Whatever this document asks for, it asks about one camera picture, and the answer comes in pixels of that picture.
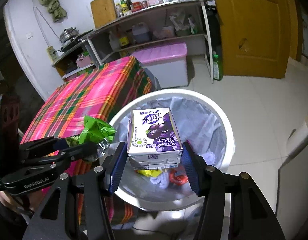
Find green snack bag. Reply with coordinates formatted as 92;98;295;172
65;115;116;162

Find white foam fruit net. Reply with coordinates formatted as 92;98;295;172
150;150;216;189

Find purple grape milk carton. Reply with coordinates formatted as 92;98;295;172
127;107;183;170

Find white trash bin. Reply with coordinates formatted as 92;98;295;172
110;89;235;211

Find operator left hand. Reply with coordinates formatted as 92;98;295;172
0;189;43;214

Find red plastic wrapper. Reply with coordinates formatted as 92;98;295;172
169;169;188;186

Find yellow wrapper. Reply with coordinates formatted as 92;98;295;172
136;170;162;178

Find pink plaid tablecloth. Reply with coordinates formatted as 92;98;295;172
20;55;153;225

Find pink plastic basket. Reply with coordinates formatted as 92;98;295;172
76;55;94;68

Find small wooden shelf cabinet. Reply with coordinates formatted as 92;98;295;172
51;41;99;81

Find white power strip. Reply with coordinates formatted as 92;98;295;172
46;46;58;63

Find green glass bottle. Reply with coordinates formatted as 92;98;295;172
213;51;223;81

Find pink lidded storage box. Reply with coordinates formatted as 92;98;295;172
132;42;188;88

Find white paper roll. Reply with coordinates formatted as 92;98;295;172
286;116;308;155

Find black induction cooker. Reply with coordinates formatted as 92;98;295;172
60;30;92;53

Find steel cooking pot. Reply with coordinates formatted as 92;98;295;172
59;27;79;43

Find grey oil jug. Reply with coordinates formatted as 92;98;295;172
132;22;151;43

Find wooden cutting board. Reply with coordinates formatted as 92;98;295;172
90;0;117;29

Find grey metal shelf unit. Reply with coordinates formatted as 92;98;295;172
82;0;214;82

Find clear plastic bottle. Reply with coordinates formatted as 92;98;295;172
115;3;122;18

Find green cap sauce bottle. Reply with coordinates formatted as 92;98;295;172
120;0;129;14

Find red lidded jar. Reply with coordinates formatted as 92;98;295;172
131;2;144;12

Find dark soy sauce bottle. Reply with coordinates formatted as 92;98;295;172
126;0;133;10

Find yellow wooden door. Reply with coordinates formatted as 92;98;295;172
215;0;302;79

